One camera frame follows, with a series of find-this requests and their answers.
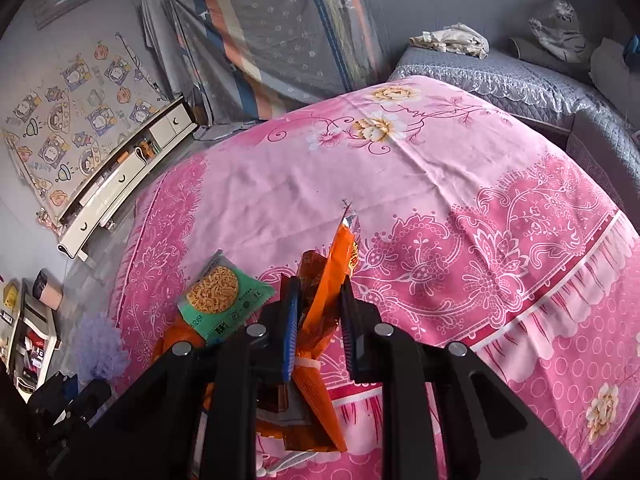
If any beige crumpled cloth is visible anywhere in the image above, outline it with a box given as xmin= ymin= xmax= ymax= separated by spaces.
xmin=409 ymin=22 xmax=490 ymax=58

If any orange snack packet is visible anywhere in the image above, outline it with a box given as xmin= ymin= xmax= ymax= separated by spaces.
xmin=152 ymin=312 xmax=207 ymax=361

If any white low cabinet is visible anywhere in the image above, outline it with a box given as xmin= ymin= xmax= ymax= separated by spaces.
xmin=56 ymin=97 xmax=198 ymax=261

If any yellow toy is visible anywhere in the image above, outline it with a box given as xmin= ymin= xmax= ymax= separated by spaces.
xmin=2 ymin=282 xmax=21 ymax=318

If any white tiger plush toy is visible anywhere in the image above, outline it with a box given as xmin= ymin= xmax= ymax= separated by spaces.
xmin=529 ymin=0 xmax=596 ymax=63

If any grey pillow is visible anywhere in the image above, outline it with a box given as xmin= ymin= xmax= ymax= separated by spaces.
xmin=590 ymin=37 xmax=640 ymax=96

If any pink floral bed sheet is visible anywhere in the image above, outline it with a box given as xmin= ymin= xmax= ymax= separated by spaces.
xmin=107 ymin=75 xmax=640 ymax=480

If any orange snack wrapper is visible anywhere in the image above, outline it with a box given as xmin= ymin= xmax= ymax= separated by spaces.
xmin=257 ymin=199 xmax=363 ymax=456

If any white hanging cloth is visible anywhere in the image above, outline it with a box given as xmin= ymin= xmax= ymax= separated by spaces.
xmin=140 ymin=0 xmax=211 ymax=126

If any green snack packet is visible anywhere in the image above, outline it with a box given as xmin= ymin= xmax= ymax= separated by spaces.
xmin=177 ymin=250 xmax=277 ymax=346

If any grey flat cushion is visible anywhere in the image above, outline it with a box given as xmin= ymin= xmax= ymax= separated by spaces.
xmin=510 ymin=37 xmax=556 ymax=61

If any purple fluffy duster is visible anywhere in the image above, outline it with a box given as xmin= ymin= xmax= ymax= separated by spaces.
xmin=70 ymin=311 xmax=131 ymax=381

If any cartoon printed cloth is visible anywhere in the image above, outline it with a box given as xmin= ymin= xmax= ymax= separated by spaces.
xmin=2 ymin=35 xmax=173 ymax=226

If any grey quilted sofa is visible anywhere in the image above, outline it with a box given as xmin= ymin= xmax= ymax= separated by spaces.
xmin=387 ymin=35 xmax=640 ymax=221

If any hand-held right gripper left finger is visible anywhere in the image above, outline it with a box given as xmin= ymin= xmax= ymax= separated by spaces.
xmin=47 ymin=276 xmax=302 ymax=480

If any pink box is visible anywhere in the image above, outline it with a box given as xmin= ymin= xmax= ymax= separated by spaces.
xmin=32 ymin=270 xmax=63 ymax=311

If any striped covered mattress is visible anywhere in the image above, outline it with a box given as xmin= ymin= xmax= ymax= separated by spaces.
xmin=167 ymin=0 xmax=393 ymax=121

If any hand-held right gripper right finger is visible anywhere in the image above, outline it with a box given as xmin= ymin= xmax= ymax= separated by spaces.
xmin=339 ymin=276 xmax=583 ymax=480

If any white side shelf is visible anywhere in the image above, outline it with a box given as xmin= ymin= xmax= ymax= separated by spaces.
xmin=0 ymin=280 xmax=62 ymax=403

